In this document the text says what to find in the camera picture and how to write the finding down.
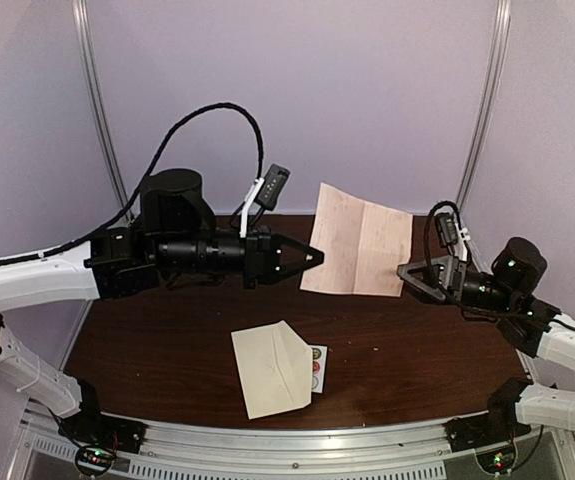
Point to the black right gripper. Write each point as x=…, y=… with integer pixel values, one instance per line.
x=450, y=277

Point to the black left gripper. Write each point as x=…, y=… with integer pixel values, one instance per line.
x=261, y=257

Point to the lined stationery sheet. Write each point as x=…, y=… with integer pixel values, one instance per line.
x=363, y=244

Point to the cream envelope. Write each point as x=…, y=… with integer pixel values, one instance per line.
x=275, y=369

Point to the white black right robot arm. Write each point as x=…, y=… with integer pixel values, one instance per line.
x=535, y=328

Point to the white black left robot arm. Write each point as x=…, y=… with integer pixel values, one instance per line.
x=176, y=233

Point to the green round sticker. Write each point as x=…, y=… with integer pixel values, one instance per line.
x=316, y=353

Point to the white sticker sheet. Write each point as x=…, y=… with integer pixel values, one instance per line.
x=319, y=378

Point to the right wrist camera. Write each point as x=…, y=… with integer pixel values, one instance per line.
x=453, y=236

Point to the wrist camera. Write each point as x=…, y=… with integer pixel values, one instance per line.
x=264, y=193
x=453, y=236

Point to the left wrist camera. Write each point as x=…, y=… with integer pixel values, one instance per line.
x=264, y=193

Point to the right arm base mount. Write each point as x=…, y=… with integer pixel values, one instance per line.
x=491, y=435

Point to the aluminium front rail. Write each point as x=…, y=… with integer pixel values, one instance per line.
x=418, y=450

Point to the aluminium frame post rear right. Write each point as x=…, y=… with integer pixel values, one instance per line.
x=496, y=60

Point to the aluminium frame post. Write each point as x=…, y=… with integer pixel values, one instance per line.
x=496, y=60
x=85, y=44

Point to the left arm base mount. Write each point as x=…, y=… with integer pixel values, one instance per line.
x=99, y=439

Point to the aluminium frame post rear left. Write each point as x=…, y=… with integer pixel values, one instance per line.
x=85, y=44

